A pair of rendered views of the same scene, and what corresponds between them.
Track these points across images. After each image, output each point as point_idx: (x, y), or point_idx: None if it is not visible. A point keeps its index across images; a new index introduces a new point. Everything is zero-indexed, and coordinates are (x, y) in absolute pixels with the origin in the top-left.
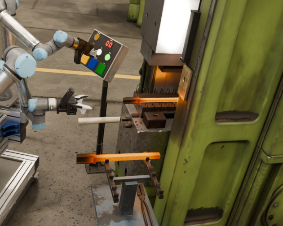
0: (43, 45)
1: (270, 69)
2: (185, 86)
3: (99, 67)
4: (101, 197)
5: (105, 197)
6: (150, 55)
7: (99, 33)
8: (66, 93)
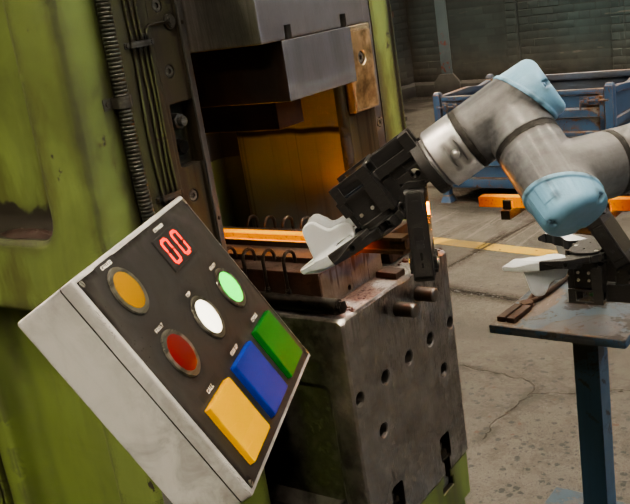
0: (627, 129)
1: None
2: (371, 67)
3: (276, 341)
4: (619, 321)
5: (610, 319)
6: (349, 48)
7: (112, 263)
8: (607, 220)
